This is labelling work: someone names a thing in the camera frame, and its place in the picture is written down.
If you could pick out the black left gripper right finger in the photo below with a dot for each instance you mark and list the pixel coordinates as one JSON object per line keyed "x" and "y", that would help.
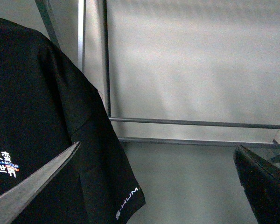
{"x": 261, "y": 182}

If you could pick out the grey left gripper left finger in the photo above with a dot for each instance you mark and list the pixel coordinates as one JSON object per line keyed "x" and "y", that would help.
{"x": 14, "y": 201}

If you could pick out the black printed t-shirt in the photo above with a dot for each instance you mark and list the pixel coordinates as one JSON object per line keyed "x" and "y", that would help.
{"x": 46, "y": 105}

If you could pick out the grey metal clothes rack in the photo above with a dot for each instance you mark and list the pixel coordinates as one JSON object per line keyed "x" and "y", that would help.
{"x": 47, "y": 15}

